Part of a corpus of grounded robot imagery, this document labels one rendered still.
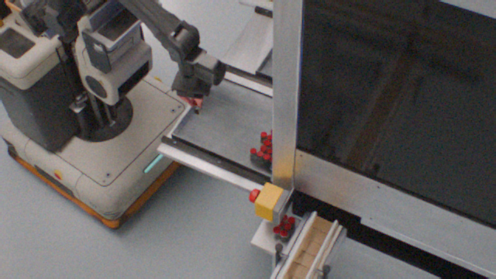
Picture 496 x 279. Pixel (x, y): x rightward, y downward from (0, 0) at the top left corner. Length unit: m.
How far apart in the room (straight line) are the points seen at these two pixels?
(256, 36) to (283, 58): 0.94
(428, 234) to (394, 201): 0.13
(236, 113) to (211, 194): 0.92
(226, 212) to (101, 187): 0.56
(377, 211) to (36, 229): 1.74
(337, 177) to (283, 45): 0.43
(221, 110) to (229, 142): 0.13
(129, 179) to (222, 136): 0.78
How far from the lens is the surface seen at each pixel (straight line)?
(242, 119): 2.21
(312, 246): 1.93
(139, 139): 2.96
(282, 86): 1.59
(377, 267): 2.09
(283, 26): 1.45
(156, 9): 1.73
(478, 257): 1.84
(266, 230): 2.00
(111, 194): 2.84
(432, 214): 1.75
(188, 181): 3.14
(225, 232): 3.00
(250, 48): 2.41
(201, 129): 2.20
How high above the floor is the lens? 2.65
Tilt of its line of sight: 55 degrees down
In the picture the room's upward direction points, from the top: 3 degrees counter-clockwise
